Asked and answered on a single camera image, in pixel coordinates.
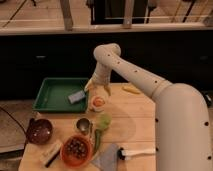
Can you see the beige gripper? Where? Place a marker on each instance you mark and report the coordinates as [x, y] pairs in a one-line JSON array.
[[100, 77]]

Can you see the yellow banana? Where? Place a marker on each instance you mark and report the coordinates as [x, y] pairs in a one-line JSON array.
[[130, 89]]

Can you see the orange bowl with beads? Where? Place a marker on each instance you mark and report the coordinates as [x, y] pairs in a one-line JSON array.
[[76, 152]]

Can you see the grey sponge block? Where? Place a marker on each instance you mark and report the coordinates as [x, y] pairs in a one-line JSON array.
[[76, 97]]

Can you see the dark red bowl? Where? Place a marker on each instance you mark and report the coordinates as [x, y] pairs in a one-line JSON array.
[[39, 131]]

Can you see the metal measuring cup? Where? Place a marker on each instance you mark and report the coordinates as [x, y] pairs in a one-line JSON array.
[[85, 127]]

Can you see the white handled black brush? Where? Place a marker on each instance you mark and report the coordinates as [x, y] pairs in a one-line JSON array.
[[124, 154]]

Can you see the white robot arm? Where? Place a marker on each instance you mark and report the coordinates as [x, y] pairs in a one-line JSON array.
[[182, 126]]

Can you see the orange apple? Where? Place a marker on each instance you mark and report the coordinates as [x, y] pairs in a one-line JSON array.
[[97, 102]]

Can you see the green plastic ladle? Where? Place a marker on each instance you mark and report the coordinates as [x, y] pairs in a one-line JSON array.
[[103, 123]]

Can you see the green plastic tray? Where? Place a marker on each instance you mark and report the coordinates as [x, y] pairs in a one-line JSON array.
[[53, 95]]

